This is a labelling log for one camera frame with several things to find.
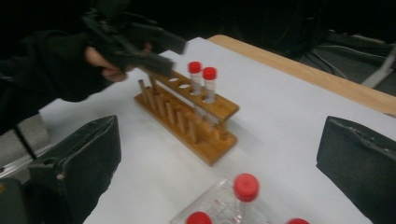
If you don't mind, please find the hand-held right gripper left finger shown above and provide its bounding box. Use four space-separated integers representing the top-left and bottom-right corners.
28 115 122 224

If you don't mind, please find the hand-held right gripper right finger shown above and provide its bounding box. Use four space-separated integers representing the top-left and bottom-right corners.
316 115 396 224

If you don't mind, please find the wooden test tube rack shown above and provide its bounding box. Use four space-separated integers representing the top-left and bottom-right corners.
134 69 241 167

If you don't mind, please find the clear plastic tube rack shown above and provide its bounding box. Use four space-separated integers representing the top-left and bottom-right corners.
169 178 312 224

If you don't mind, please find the white table mat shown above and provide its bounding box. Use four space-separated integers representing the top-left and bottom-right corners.
38 36 396 224

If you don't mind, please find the grey metal stand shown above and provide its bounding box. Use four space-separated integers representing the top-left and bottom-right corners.
361 43 396 90

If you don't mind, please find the aluminium frame rail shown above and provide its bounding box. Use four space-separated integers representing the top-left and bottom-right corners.
0 152 52 180

